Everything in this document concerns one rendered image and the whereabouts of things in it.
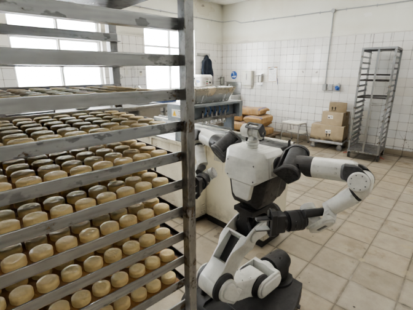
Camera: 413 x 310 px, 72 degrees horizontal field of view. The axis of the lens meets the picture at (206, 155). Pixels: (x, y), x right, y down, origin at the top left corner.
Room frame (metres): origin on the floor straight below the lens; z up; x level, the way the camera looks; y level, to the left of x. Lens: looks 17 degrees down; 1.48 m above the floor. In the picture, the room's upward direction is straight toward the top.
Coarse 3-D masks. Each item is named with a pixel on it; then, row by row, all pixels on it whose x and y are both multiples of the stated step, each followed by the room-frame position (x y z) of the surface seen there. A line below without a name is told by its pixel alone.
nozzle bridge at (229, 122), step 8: (168, 104) 2.67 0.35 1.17; (176, 104) 2.62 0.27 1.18; (200, 104) 2.62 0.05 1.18; (208, 104) 2.62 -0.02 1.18; (216, 104) 2.69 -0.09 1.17; (224, 104) 2.77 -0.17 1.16; (232, 104) 2.98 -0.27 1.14; (240, 104) 2.94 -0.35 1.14; (168, 112) 2.67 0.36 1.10; (176, 112) 2.59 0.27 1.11; (200, 112) 2.66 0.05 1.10; (208, 112) 2.73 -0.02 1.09; (232, 112) 2.98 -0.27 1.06; (240, 112) 2.94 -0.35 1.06; (168, 120) 2.68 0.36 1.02; (176, 120) 2.59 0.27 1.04; (200, 120) 2.59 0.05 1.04; (208, 120) 2.66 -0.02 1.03; (232, 120) 3.02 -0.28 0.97; (232, 128) 3.02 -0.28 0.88; (176, 136) 2.60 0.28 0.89
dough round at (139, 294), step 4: (140, 288) 0.77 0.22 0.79; (144, 288) 0.77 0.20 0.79; (132, 292) 0.75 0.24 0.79; (136, 292) 0.75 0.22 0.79; (140, 292) 0.75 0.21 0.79; (144, 292) 0.75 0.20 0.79; (132, 296) 0.73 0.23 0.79; (136, 296) 0.73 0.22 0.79; (140, 296) 0.73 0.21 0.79; (144, 296) 0.74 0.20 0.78; (136, 300) 0.73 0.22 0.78; (140, 300) 0.73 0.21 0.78
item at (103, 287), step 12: (168, 252) 0.83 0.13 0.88; (132, 264) 0.77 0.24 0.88; (144, 264) 0.80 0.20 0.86; (156, 264) 0.77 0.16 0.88; (108, 276) 0.74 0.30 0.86; (120, 276) 0.72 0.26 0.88; (132, 276) 0.73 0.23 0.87; (84, 288) 0.69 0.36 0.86; (96, 288) 0.67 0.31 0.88; (108, 288) 0.67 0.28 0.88; (60, 300) 0.62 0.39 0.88; (72, 300) 0.63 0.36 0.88; (84, 300) 0.62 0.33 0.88; (96, 300) 0.64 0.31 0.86
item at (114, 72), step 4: (108, 28) 1.12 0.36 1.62; (112, 28) 1.13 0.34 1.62; (108, 32) 1.12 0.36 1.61; (112, 32) 1.13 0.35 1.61; (108, 44) 1.13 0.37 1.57; (112, 44) 1.13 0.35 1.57; (116, 44) 1.14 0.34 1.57; (108, 48) 1.13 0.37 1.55; (112, 48) 1.13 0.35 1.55; (116, 48) 1.14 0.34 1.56; (112, 68) 1.12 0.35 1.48; (116, 68) 1.13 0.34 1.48; (112, 72) 1.12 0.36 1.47; (116, 72) 1.13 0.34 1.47; (112, 76) 1.12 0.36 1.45; (116, 76) 1.13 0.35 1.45; (112, 80) 1.13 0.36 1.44; (116, 80) 1.13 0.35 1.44
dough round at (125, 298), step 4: (124, 296) 0.73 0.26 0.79; (128, 296) 0.73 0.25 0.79; (116, 300) 0.72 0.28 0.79; (120, 300) 0.72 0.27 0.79; (124, 300) 0.72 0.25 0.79; (128, 300) 0.72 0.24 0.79; (116, 304) 0.70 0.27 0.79; (120, 304) 0.70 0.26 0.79; (124, 304) 0.70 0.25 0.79; (128, 304) 0.71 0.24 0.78; (116, 308) 0.69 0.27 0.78; (120, 308) 0.69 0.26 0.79; (124, 308) 0.69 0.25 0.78
